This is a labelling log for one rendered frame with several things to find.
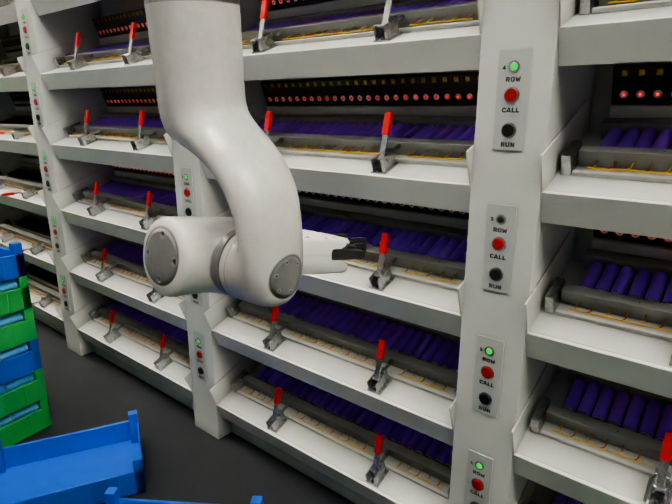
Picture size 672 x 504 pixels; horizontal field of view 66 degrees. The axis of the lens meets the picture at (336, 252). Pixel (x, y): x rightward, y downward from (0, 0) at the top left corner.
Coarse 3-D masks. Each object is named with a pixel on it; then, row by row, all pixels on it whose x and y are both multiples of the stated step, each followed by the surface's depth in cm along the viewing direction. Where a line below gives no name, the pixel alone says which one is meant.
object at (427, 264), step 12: (372, 252) 92; (396, 252) 90; (408, 252) 90; (372, 264) 92; (396, 264) 90; (408, 264) 89; (420, 264) 87; (432, 264) 85; (444, 264) 84; (456, 264) 83; (456, 276) 84
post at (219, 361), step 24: (240, 0) 109; (264, 96) 119; (192, 168) 110; (216, 192) 113; (192, 312) 122; (192, 336) 124; (192, 360) 126; (216, 360) 121; (240, 360) 127; (192, 384) 129; (216, 408) 124; (216, 432) 126
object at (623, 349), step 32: (608, 256) 77; (640, 256) 75; (544, 288) 73; (576, 288) 72; (608, 288) 72; (640, 288) 70; (544, 320) 72; (576, 320) 71; (608, 320) 69; (640, 320) 68; (544, 352) 71; (576, 352) 67; (608, 352) 65; (640, 352) 64; (640, 384) 64
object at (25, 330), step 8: (24, 312) 122; (32, 312) 124; (24, 320) 122; (32, 320) 124; (0, 328) 118; (8, 328) 120; (16, 328) 121; (24, 328) 123; (32, 328) 124; (0, 336) 118; (8, 336) 120; (16, 336) 121; (24, 336) 123; (32, 336) 125; (0, 344) 118; (8, 344) 120; (16, 344) 122
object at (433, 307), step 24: (216, 216) 114; (408, 216) 98; (432, 216) 95; (312, 288) 96; (336, 288) 92; (360, 288) 88; (408, 288) 85; (432, 288) 84; (384, 312) 87; (408, 312) 83; (432, 312) 80; (456, 312) 77
